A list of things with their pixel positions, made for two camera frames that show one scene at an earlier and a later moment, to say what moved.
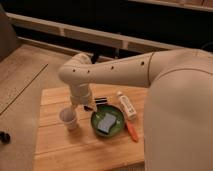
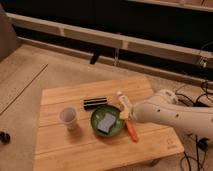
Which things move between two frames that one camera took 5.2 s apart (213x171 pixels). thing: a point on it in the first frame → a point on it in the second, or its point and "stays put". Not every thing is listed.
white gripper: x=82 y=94 → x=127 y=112
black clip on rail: x=94 y=58 stays put
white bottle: x=128 y=107 stays put
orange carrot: x=132 y=131 stays put
